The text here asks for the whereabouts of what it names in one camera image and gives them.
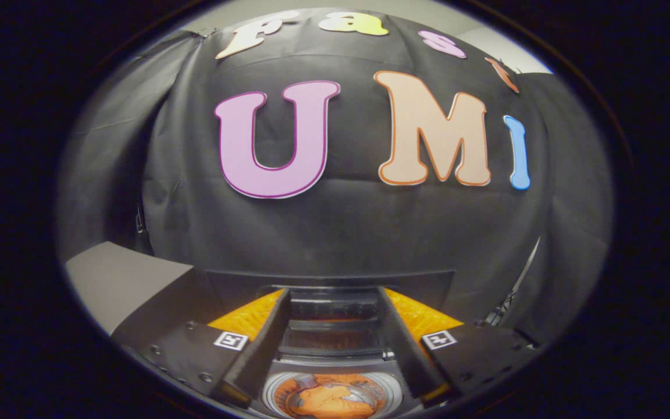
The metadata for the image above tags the black light stand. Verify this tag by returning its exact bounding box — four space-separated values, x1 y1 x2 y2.
483 236 542 328

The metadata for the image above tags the beige cabinet with dark sides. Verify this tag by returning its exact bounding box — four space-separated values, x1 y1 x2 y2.
65 242 222 353

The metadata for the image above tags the orange garment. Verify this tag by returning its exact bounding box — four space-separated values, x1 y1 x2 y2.
287 375 380 419

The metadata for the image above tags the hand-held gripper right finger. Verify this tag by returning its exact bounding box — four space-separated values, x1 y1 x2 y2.
377 287 545 407

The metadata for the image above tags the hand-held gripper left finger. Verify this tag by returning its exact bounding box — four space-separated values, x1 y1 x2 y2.
123 288 292 408

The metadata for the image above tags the black backdrop cloth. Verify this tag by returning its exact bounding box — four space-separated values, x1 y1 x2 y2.
56 9 613 345

